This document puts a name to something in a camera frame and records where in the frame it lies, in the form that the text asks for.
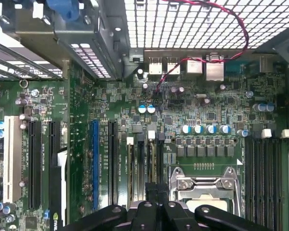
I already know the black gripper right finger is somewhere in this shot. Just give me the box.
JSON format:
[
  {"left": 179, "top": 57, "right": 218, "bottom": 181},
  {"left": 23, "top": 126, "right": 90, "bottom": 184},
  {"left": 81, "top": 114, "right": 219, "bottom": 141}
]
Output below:
[{"left": 158, "top": 184, "right": 273, "bottom": 231}]

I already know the silver rear port block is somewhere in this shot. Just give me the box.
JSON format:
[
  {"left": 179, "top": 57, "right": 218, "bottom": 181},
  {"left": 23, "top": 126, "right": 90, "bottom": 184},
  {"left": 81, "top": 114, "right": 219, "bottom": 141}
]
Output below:
[
  {"left": 167, "top": 57, "right": 181, "bottom": 74},
  {"left": 185, "top": 57, "right": 203, "bottom": 74},
  {"left": 205, "top": 53, "right": 224, "bottom": 81},
  {"left": 148, "top": 57, "right": 163, "bottom": 75}
]

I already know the red black twisted wire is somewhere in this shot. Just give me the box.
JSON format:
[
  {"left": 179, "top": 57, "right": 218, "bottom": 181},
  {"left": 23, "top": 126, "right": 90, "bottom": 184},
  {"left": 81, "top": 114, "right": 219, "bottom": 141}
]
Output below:
[{"left": 156, "top": 0, "right": 250, "bottom": 94}]

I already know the black expansion slot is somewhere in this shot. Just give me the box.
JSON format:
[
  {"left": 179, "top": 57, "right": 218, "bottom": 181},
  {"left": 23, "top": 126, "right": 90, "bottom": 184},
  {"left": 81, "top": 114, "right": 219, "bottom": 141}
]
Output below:
[
  {"left": 48, "top": 121, "right": 61, "bottom": 154},
  {"left": 107, "top": 119, "right": 119, "bottom": 206},
  {"left": 27, "top": 120, "right": 42, "bottom": 210}
]

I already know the green RAM stick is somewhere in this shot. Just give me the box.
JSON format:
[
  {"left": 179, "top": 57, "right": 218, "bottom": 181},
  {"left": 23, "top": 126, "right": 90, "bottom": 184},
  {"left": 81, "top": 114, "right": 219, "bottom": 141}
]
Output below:
[{"left": 149, "top": 141, "right": 156, "bottom": 184}]

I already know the silver CPU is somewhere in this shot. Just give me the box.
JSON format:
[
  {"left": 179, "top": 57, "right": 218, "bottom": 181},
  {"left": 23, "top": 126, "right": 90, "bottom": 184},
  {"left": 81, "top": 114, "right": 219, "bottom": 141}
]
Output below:
[{"left": 185, "top": 198, "right": 228, "bottom": 212}]

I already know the green motherboard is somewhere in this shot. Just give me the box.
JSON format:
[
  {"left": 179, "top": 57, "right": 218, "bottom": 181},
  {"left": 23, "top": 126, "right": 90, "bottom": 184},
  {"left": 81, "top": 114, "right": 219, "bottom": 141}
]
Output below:
[{"left": 0, "top": 55, "right": 289, "bottom": 231}]

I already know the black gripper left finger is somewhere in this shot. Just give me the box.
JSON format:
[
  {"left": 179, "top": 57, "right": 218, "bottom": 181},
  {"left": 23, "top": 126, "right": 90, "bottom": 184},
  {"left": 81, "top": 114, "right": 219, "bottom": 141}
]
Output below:
[{"left": 61, "top": 182, "right": 159, "bottom": 231}]

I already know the teal rear port connector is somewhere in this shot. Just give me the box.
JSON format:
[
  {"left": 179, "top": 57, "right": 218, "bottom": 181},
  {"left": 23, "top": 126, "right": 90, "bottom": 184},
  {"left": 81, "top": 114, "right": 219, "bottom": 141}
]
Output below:
[{"left": 224, "top": 60, "right": 259, "bottom": 73}]

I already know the RAM slot with white clips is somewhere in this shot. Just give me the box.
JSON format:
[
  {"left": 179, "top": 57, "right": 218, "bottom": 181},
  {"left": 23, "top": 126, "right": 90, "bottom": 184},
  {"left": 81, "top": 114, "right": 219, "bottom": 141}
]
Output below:
[
  {"left": 254, "top": 128, "right": 272, "bottom": 231},
  {"left": 126, "top": 136, "right": 135, "bottom": 209},
  {"left": 272, "top": 128, "right": 289, "bottom": 231},
  {"left": 146, "top": 130, "right": 157, "bottom": 185}
]

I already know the blue slot cover latch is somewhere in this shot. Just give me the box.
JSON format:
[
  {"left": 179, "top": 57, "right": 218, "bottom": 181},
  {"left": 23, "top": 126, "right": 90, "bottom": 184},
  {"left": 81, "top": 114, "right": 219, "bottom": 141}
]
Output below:
[{"left": 46, "top": 0, "right": 84, "bottom": 22}]

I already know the blue expansion slot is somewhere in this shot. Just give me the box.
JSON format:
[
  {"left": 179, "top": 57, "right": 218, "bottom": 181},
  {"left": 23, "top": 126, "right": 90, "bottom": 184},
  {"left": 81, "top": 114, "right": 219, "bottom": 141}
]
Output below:
[{"left": 90, "top": 119, "right": 100, "bottom": 210}]

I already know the white expansion slot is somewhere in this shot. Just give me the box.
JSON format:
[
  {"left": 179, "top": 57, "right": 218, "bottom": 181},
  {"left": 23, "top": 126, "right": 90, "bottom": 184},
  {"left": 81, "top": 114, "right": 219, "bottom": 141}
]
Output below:
[{"left": 2, "top": 115, "right": 23, "bottom": 204}]

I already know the metal socket cover frame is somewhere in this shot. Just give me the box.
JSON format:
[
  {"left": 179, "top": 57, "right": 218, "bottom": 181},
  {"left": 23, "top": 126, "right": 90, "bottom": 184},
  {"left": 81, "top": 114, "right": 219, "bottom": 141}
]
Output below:
[{"left": 174, "top": 175, "right": 236, "bottom": 212}]

